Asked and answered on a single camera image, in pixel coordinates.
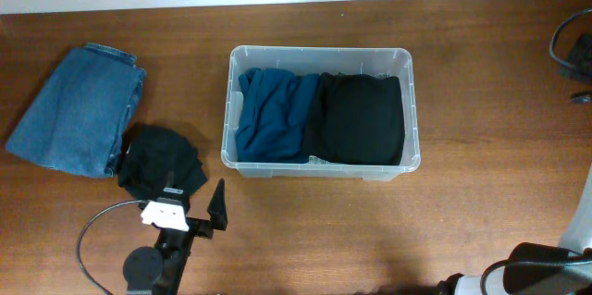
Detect right black cable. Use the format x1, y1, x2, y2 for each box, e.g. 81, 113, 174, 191
479, 6, 592, 295

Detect navy blue garment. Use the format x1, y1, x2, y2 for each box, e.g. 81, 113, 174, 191
235, 68, 319, 164

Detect light blue jeans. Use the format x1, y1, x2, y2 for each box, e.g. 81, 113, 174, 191
306, 70, 394, 166

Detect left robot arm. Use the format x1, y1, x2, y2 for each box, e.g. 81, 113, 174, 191
123, 173, 228, 295

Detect black garment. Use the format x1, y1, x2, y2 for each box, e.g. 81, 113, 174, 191
117, 124, 207, 200

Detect clear plastic storage bin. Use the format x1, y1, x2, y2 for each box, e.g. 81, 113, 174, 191
221, 45, 421, 181

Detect black shirt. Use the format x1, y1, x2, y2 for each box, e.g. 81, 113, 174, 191
302, 71, 406, 166

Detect dark blue jeans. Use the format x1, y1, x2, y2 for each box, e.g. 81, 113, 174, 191
6, 43, 146, 178

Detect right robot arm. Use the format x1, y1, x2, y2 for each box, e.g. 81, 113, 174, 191
431, 178, 591, 295

